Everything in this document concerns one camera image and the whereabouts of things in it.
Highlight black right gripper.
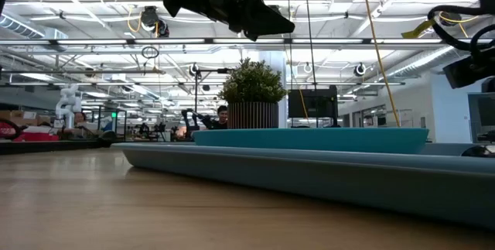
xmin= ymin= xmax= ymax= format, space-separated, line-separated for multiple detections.
xmin=442 ymin=50 xmax=495 ymax=159

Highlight round blue plate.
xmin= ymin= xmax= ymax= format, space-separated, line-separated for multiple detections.
xmin=192 ymin=127 xmax=430 ymax=156

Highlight blue plastic tray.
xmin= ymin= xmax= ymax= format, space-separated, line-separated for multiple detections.
xmin=111 ymin=142 xmax=495 ymax=231

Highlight potted plant in ribbed pot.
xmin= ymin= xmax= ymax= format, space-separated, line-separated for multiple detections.
xmin=218 ymin=57 xmax=288 ymax=130

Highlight black monitor on stand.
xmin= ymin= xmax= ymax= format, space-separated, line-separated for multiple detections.
xmin=288 ymin=85 xmax=340 ymax=129

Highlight person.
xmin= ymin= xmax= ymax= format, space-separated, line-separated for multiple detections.
xmin=208 ymin=104 xmax=229 ymax=130
xmin=60 ymin=111 xmax=100 ymax=137

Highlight yellow tag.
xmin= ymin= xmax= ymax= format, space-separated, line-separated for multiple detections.
xmin=401 ymin=19 xmax=437 ymax=39

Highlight brown cardboard box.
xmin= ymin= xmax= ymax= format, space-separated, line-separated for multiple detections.
xmin=0 ymin=109 xmax=53 ymax=127

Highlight red box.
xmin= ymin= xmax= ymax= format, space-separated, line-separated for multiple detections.
xmin=15 ymin=132 xmax=60 ymax=142

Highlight dark wall screen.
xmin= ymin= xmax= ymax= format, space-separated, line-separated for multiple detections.
xmin=467 ymin=92 xmax=495 ymax=131

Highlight black camera stand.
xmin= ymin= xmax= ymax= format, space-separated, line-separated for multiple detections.
xmin=192 ymin=67 xmax=234 ymax=127

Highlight black ceiling cable reel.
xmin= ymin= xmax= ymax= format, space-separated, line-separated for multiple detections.
xmin=139 ymin=5 xmax=160 ymax=29
xmin=440 ymin=11 xmax=462 ymax=27

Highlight yellow hanging cable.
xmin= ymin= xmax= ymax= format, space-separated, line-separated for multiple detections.
xmin=359 ymin=0 xmax=403 ymax=128

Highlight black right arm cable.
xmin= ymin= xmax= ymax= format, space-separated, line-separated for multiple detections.
xmin=426 ymin=4 xmax=495 ymax=67

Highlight black aluminium table frame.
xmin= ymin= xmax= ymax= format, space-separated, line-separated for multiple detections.
xmin=0 ymin=139 xmax=117 ymax=156

